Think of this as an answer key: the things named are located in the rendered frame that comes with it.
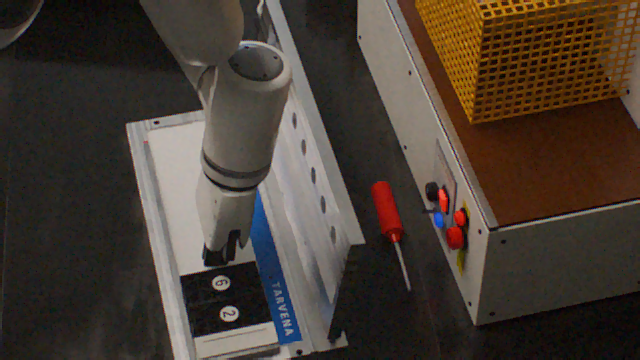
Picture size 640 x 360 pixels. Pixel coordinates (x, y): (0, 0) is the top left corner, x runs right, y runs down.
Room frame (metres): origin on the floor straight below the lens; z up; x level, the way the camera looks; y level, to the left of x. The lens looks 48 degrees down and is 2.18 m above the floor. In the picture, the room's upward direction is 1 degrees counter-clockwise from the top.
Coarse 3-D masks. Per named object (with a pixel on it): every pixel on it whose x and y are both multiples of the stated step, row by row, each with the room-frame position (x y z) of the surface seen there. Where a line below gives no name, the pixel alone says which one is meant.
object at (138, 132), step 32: (128, 128) 1.23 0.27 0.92; (160, 128) 1.24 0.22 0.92; (160, 192) 1.12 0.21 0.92; (160, 224) 1.06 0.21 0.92; (288, 224) 1.06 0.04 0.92; (160, 256) 1.00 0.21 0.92; (288, 256) 1.00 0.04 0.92; (160, 288) 0.97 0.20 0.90; (320, 320) 0.90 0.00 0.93; (288, 352) 0.86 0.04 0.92; (320, 352) 0.86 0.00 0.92
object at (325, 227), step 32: (288, 32) 1.22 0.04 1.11; (288, 96) 1.17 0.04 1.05; (288, 128) 1.14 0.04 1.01; (320, 128) 1.05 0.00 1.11; (288, 160) 1.10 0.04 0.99; (320, 160) 0.99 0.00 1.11; (288, 192) 1.07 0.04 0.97; (320, 192) 1.00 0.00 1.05; (320, 224) 0.98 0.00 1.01; (352, 224) 0.90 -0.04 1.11; (320, 256) 0.95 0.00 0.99; (352, 256) 0.87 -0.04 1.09; (320, 288) 0.91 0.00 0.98; (352, 288) 0.87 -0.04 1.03
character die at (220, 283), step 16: (208, 272) 0.97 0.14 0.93; (224, 272) 0.97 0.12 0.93; (240, 272) 0.97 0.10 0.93; (256, 272) 0.97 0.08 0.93; (192, 288) 0.95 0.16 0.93; (208, 288) 0.95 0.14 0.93; (224, 288) 0.94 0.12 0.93; (240, 288) 0.94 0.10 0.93; (256, 288) 0.95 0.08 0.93; (192, 304) 0.92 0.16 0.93
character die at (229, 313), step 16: (208, 304) 0.92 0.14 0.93; (224, 304) 0.92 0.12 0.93; (240, 304) 0.92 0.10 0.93; (256, 304) 0.92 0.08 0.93; (192, 320) 0.90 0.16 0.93; (208, 320) 0.90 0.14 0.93; (224, 320) 0.90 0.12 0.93; (240, 320) 0.90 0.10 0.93; (256, 320) 0.90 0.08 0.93; (192, 336) 0.87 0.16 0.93
